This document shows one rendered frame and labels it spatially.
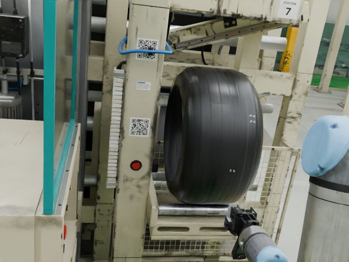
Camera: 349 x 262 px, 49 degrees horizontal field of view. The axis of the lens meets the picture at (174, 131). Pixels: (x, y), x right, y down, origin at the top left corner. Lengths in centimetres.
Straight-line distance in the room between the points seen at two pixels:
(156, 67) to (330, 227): 86
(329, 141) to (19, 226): 61
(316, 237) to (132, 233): 103
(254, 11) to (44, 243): 126
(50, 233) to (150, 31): 79
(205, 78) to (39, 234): 83
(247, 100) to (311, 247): 73
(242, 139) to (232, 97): 15
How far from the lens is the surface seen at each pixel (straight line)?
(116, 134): 146
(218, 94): 136
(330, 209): 75
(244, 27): 185
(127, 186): 154
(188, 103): 135
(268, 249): 109
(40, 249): 87
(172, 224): 154
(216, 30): 182
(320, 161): 72
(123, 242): 169
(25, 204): 86
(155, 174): 177
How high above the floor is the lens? 171
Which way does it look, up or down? 20 degrees down
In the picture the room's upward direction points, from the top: 7 degrees clockwise
